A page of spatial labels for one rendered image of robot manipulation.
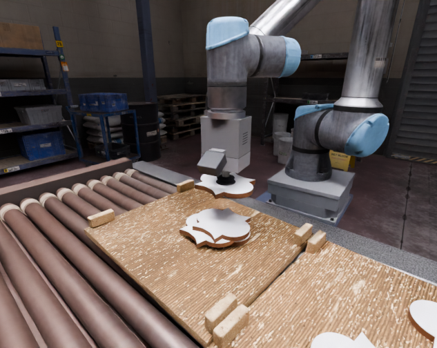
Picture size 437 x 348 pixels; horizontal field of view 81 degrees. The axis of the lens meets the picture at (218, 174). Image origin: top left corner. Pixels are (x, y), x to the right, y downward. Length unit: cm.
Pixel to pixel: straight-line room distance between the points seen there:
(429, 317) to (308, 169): 48
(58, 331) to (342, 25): 516
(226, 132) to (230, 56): 13
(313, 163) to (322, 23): 459
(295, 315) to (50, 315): 38
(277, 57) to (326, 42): 474
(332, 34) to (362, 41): 450
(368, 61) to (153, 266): 66
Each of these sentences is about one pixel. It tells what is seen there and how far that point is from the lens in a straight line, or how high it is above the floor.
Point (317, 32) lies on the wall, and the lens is 533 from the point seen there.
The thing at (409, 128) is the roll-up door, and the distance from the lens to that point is 506.
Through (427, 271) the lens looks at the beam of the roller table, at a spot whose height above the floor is 91.
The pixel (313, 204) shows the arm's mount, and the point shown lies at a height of 92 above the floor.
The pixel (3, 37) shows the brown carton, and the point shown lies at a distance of 439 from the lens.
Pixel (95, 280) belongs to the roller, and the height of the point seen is 91.
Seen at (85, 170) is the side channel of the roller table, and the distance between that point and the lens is 105.
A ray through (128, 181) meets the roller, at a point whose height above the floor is 92.
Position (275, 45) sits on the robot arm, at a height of 133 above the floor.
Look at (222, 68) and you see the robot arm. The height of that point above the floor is 129.
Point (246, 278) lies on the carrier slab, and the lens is 49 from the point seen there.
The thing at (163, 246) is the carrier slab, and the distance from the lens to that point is 57.
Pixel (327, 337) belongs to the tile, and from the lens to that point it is 43.
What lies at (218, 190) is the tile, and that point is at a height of 106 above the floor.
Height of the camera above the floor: 127
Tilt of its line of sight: 21 degrees down
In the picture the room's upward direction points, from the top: straight up
